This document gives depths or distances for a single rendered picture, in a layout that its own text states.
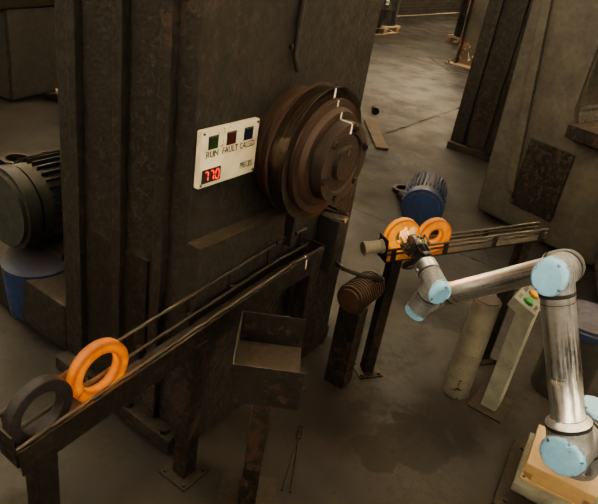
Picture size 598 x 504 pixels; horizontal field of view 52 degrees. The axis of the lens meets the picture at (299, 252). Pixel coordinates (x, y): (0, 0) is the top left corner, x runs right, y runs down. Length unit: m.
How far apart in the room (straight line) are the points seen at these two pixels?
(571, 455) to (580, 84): 2.81
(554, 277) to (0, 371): 2.16
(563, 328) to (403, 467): 0.87
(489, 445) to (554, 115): 2.52
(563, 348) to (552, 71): 2.75
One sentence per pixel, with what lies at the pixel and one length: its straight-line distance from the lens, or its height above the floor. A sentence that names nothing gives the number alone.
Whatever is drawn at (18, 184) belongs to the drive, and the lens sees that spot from 2.90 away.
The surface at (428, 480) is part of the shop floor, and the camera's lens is 2.59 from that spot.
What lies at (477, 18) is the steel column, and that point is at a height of 0.76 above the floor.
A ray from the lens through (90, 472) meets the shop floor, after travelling 2.44.
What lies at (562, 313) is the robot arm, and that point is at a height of 0.84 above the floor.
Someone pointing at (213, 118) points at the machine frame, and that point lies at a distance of 1.87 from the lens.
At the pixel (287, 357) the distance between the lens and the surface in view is 1.98.
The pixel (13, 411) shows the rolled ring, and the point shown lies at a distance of 1.65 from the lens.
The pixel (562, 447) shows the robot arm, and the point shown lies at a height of 0.43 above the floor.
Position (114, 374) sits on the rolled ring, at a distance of 1.83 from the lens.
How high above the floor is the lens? 1.83
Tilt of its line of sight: 29 degrees down
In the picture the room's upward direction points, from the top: 10 degrees clockwise
